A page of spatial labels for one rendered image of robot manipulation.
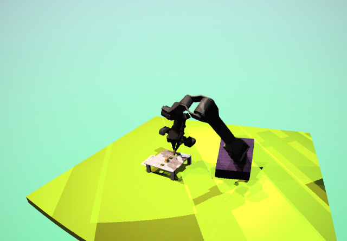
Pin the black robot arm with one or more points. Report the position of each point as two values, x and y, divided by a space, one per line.
207 112

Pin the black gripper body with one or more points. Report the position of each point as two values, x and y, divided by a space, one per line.
189 142

